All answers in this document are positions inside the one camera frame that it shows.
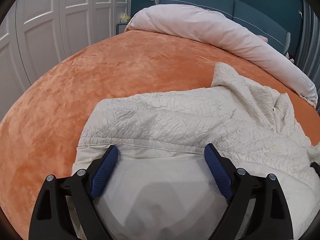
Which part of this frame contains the cream crinkled fleece-lined jacket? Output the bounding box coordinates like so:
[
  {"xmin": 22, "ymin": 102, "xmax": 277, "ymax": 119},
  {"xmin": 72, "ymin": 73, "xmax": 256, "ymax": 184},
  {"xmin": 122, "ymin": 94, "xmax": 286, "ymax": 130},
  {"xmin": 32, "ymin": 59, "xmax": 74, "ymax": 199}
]
[{"xmin": 71, "ymin": 62, "xmax": 320, "ymax": 240}]

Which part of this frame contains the blue padded headboard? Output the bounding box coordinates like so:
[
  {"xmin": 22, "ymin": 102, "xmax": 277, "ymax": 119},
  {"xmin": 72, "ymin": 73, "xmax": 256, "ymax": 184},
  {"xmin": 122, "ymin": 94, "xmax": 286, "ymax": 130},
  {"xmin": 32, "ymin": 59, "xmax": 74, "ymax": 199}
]
[{"xmin": 154, "ymin": 0, "xmax": 292, "ymax": 55}]

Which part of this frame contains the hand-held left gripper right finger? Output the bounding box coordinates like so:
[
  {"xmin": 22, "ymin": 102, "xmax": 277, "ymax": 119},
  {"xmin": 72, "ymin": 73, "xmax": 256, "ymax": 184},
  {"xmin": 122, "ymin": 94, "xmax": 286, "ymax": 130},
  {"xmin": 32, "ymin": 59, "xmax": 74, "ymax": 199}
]
[{"xmin": 204, "ymin": 143, "xmax": 294, "ymax": 240}]

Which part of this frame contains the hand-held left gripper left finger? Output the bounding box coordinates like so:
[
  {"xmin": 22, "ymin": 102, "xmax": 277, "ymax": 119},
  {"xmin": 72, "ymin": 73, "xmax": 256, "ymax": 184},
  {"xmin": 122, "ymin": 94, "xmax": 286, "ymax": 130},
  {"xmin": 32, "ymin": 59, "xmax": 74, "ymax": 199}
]
[{"xmin": 29, "ymin": 145, "xmax": 119, "ymax": 240}]

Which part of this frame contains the pale pink duvet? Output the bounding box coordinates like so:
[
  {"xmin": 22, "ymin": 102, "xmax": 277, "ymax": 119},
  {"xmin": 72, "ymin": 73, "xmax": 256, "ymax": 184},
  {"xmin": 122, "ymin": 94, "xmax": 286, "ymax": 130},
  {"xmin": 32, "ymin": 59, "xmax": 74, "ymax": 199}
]
[{"xmin": 125, "ymin": 5, "xmax": 318, "ymax": 108}]

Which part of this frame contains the grey-blue curtain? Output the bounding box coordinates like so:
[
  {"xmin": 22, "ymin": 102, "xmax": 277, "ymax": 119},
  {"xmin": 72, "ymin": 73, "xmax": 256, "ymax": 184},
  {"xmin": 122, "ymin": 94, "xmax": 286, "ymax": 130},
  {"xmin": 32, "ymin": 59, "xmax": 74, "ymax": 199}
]
[{"xmin": 295, "ymin": 0, "xmax": 320, "ymax": 93}]

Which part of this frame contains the orange plush bed blanket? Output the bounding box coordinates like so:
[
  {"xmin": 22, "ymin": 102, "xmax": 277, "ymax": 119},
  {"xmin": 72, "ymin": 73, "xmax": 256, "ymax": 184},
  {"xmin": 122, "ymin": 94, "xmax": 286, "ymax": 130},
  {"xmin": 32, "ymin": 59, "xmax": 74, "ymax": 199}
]
[{"xmin": 0, "ymin": 29, "xmax": 317, "ymax": 220}]

